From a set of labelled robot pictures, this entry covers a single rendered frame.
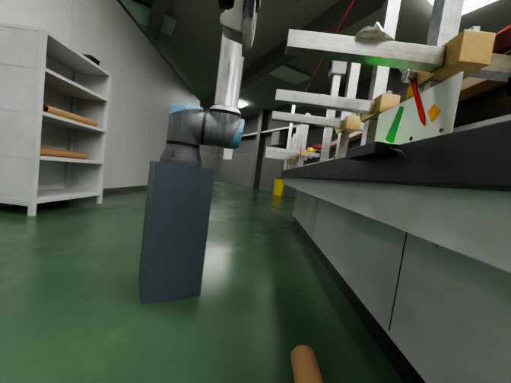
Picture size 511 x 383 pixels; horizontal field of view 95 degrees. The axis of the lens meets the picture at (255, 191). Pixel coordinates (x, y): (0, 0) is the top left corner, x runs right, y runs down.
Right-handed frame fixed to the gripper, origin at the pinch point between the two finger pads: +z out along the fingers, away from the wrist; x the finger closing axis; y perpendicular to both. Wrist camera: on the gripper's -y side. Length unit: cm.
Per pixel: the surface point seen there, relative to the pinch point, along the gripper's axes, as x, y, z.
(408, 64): 0.5, -29.0, -0.5
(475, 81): -13, -52, -5
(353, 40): 1.5, -18.2, -2.7
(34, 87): -148, 189, -24
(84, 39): -249, 231, -113
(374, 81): -27.9, -35.0, -9.2
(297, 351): -25, -24, 75
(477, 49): 5.0, -36.8, -1.7
